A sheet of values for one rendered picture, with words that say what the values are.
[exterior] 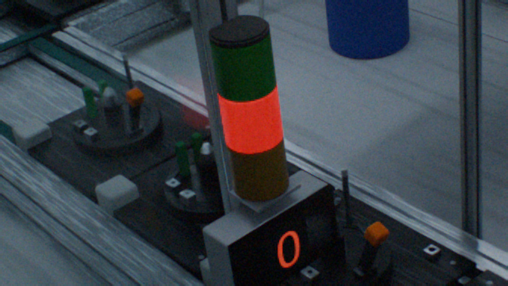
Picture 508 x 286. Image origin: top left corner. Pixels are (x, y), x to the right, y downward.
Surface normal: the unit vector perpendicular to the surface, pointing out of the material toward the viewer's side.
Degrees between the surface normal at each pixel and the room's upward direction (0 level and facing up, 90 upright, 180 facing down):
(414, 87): 0
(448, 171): 0
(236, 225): 0
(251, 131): 90
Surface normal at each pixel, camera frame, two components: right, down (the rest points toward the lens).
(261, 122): 0.39, 0.45
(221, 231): -0.12, -0.84
